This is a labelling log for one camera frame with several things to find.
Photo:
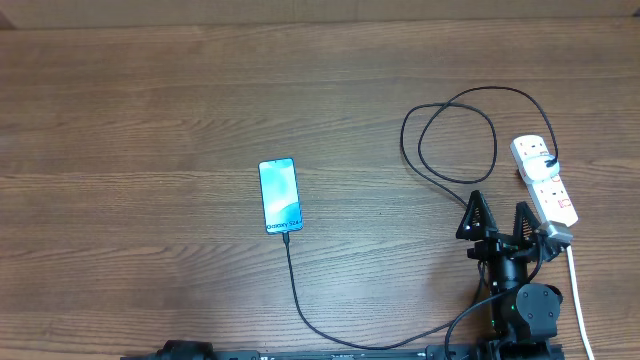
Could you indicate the Samsung Galaxy smartphone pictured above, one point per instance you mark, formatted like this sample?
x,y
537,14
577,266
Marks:
x,y
280,196

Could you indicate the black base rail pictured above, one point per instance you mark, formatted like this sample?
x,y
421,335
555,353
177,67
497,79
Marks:
x,y
178,349

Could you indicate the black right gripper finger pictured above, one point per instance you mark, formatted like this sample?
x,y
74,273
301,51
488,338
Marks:
x,y
525,224
477,222

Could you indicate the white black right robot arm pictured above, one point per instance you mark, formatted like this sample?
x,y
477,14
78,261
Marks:
x,y
524,314

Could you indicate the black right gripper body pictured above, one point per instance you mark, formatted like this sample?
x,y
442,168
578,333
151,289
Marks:
x,y
493,245

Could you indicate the white charger plug adapter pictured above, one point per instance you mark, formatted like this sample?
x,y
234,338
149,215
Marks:
x,y
538,168

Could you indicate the white power strip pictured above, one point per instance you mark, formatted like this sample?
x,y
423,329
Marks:
x,y
550,196

